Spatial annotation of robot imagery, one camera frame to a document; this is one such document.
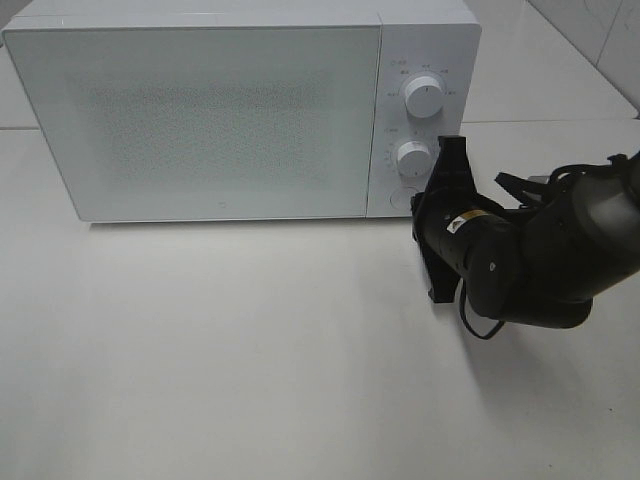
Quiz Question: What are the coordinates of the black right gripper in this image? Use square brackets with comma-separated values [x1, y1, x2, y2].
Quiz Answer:
[411, 135, 520, 304]

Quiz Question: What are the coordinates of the white round door button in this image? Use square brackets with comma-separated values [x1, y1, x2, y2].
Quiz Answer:
[390, 186, 419, 215]

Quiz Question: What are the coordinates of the white timer knob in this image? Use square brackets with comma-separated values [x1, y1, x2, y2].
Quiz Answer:
[396, 141, 432, 178]

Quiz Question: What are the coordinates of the white microwave door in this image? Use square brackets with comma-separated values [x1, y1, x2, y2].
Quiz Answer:
[5, 26, 380, 223]

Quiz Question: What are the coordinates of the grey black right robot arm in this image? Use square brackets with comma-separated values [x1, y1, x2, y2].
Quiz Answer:
[411, 136, 639, 329]

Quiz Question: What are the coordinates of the white upper power knob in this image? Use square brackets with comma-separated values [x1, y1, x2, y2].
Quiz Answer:
[400, 71, 445, 119]

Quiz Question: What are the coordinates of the white microwave oven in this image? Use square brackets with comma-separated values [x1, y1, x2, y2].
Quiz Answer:
[1, 1, 482, 222]

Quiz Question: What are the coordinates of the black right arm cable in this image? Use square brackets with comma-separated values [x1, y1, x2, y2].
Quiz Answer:
[457, 153, 640, 339]

